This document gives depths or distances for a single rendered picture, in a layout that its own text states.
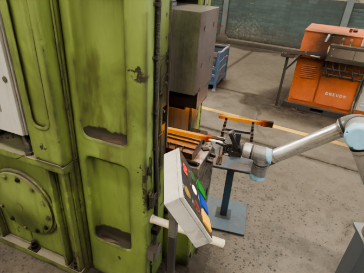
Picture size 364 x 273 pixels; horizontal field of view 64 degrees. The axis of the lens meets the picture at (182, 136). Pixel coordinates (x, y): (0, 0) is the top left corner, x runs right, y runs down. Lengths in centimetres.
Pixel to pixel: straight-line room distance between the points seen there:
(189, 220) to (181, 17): 90
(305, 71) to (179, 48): 382
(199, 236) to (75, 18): 109
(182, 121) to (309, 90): 343
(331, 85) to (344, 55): 53
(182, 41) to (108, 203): 107
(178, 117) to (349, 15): 739
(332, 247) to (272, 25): 730
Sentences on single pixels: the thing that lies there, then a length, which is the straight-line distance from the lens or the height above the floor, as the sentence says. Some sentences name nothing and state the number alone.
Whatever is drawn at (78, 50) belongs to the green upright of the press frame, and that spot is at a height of 157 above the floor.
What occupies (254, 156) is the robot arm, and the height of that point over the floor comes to 102.
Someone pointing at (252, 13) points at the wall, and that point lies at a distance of 938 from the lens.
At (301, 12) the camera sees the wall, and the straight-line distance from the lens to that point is 912.
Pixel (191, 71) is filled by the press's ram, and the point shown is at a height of 149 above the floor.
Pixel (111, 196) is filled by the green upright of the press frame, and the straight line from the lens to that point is 186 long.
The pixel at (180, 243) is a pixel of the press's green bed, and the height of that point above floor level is 23.
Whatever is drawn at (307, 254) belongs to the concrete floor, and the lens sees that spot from 272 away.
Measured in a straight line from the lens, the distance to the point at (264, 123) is 237.
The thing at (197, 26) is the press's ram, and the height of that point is 170.
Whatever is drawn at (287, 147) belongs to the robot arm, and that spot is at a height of 106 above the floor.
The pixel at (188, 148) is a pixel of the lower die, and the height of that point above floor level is 98.
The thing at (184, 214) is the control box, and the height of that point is 111.
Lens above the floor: 192
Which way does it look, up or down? 30 degrees down
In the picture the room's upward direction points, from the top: 4 degrees clockwise
